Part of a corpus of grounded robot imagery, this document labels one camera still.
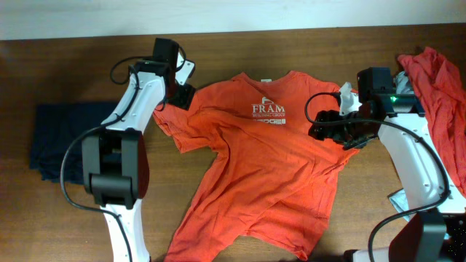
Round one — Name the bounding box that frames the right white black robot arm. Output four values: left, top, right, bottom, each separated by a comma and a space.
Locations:
308, 67, 465, 262

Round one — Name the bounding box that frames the dark navy folded shirt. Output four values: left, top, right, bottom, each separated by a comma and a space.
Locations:
30, 102, 117, 183

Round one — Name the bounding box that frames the right black cable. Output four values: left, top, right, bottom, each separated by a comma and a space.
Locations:
304, 91, 452, 262

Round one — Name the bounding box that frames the orange FRAM t-shirt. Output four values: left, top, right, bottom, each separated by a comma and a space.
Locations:
154, 71, 355, 261

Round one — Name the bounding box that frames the red mesh shirt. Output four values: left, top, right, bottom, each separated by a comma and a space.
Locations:
398, 47, 465, 195

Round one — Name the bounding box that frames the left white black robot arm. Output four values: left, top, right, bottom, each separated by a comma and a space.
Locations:
82, 38, 195, 261

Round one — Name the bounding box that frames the black cable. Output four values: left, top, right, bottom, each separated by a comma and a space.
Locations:
304, 91, 452, 262
60, 47, 187, 262

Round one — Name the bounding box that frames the light blue grey shirt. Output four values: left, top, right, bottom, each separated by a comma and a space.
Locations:
388, 71, 414, 213

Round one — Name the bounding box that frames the left black cable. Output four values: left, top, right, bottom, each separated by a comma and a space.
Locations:
60, 47, 187, 262

